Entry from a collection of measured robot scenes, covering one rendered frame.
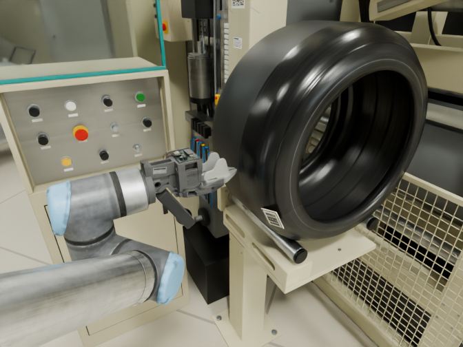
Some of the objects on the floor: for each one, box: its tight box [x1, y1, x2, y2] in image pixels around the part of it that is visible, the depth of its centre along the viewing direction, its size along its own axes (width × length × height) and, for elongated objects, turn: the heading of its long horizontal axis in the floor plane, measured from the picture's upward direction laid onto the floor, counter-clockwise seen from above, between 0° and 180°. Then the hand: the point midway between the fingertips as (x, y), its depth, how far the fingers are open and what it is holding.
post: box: [228, 0, 287, 341], centre depth 103 cm, size 13×13×250 cm
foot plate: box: [212, 308, 282, 347], centre depth 162 cm, size 27×27×2 cm
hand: (231, 173), depth 71 cm, fingers closed
